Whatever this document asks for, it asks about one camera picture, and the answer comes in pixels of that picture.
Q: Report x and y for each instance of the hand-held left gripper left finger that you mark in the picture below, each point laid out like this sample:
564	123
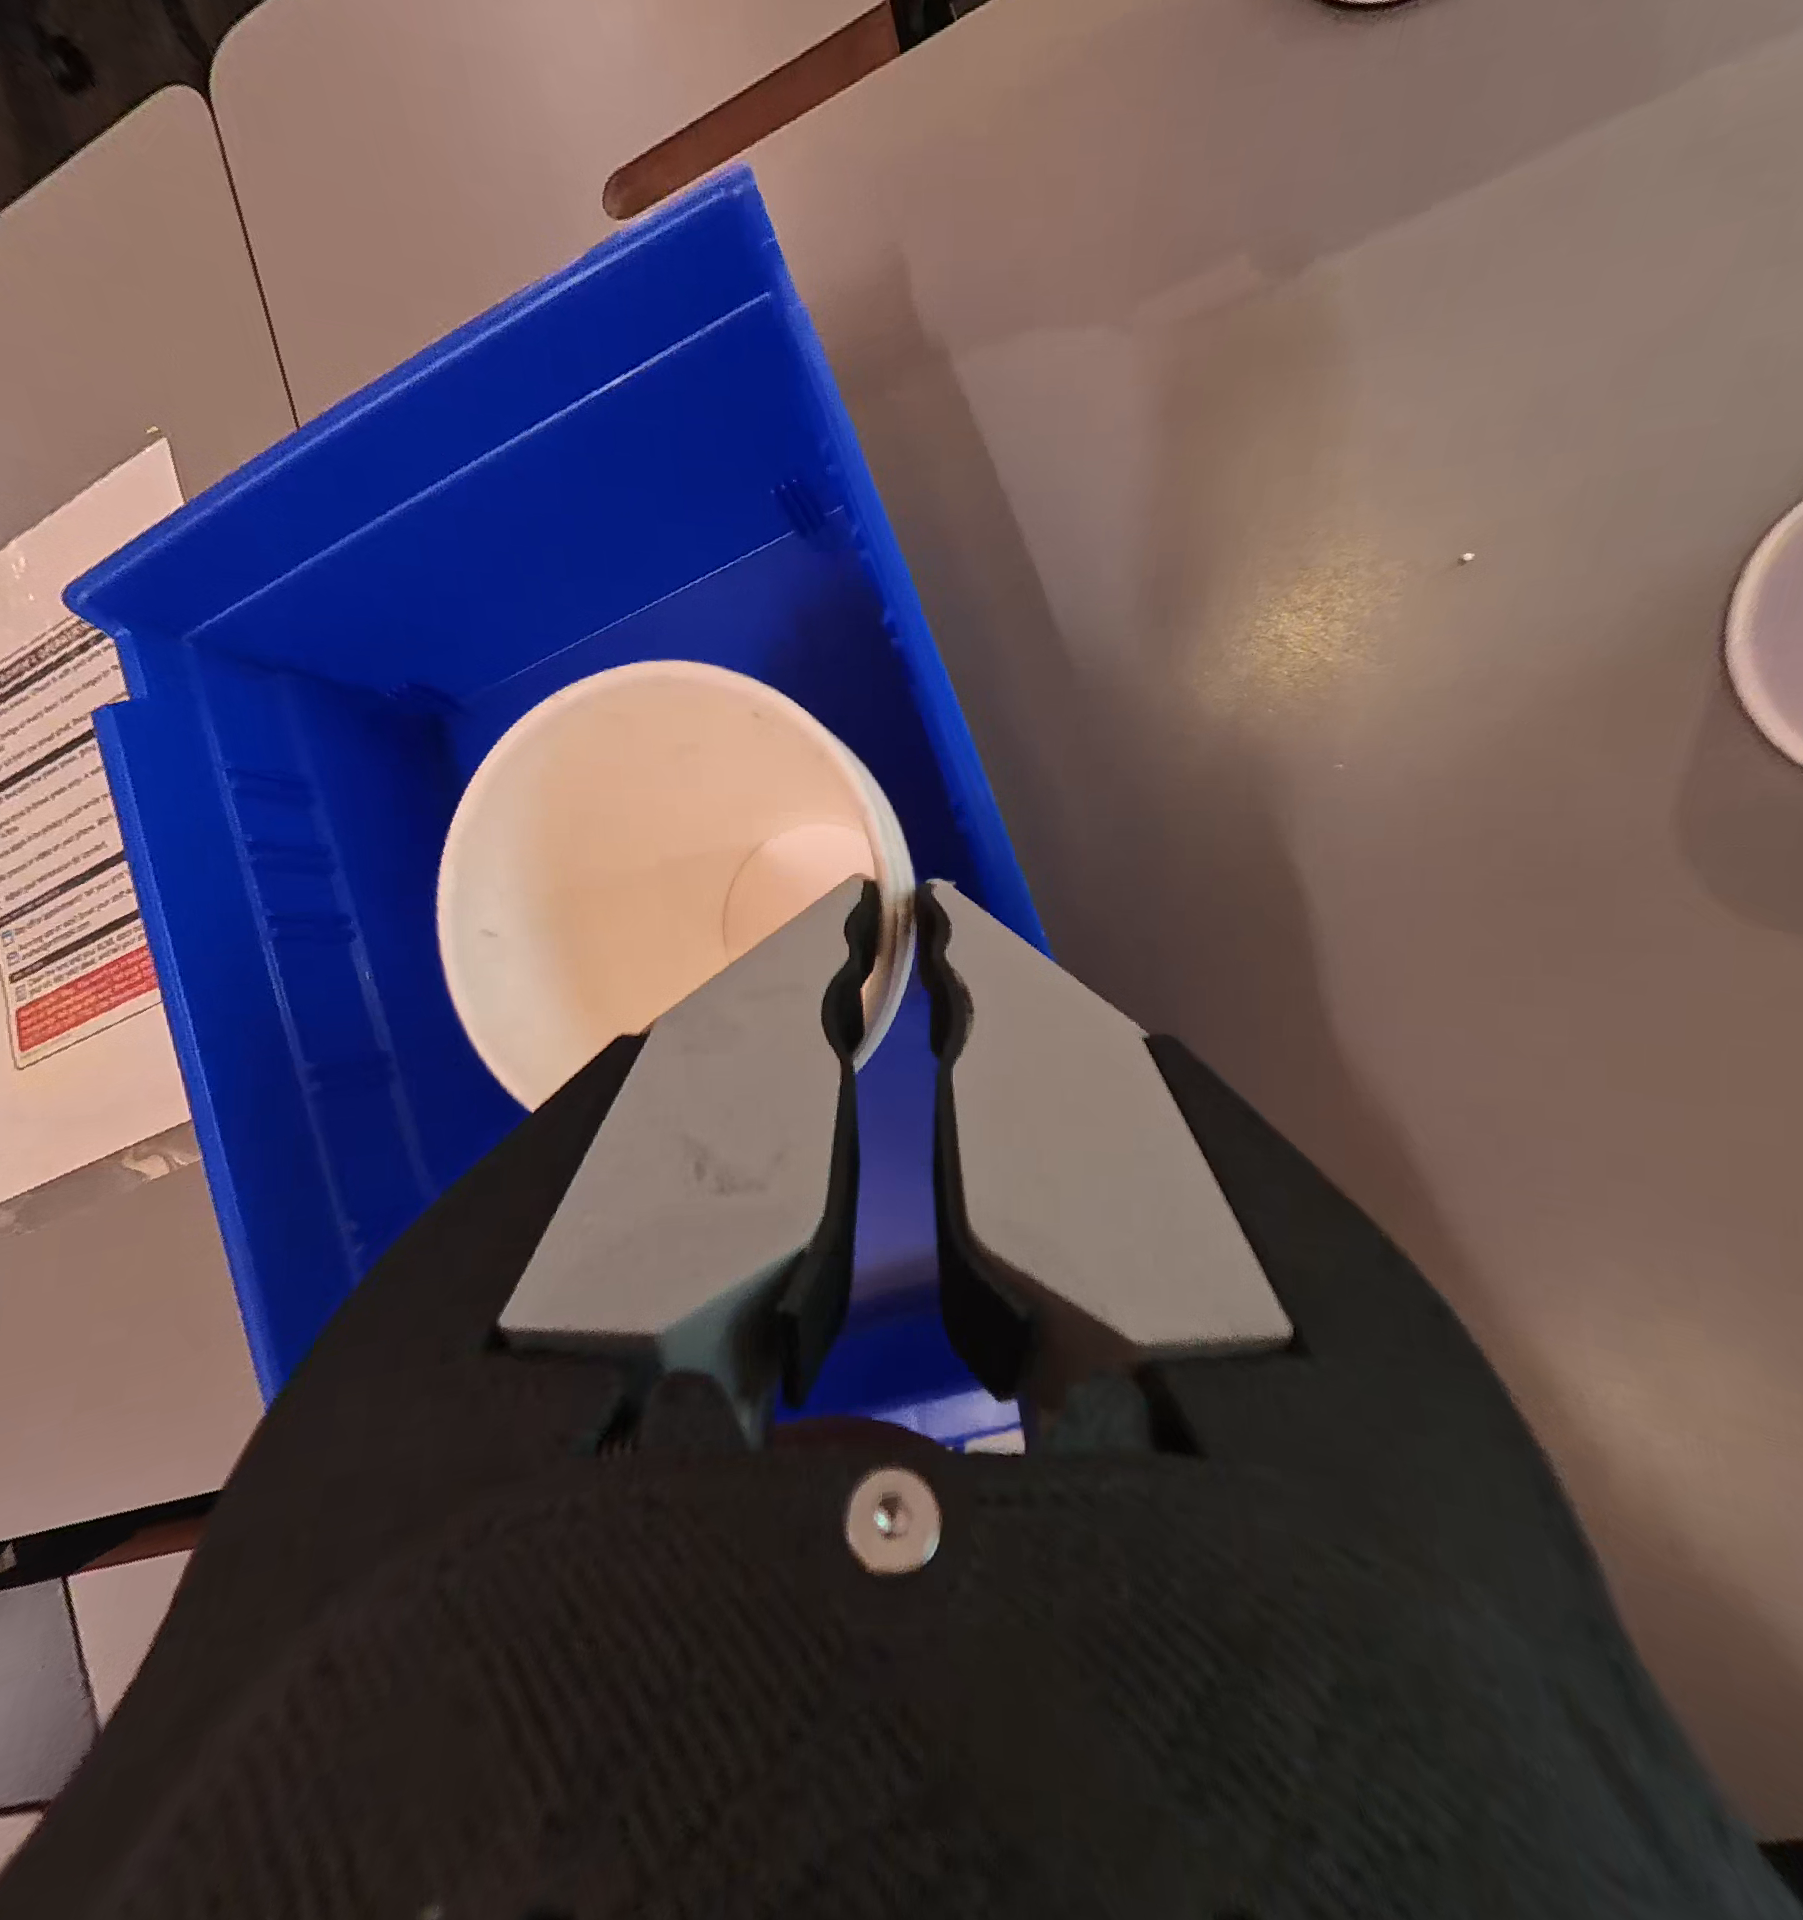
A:
691	1186

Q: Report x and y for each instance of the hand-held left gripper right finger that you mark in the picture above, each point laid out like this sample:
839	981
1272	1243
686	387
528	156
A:
1112	1200

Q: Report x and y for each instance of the blue plastic bin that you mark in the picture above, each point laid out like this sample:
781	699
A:
541	495

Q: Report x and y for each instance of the white taped notice sheet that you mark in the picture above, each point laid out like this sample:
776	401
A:
46	751

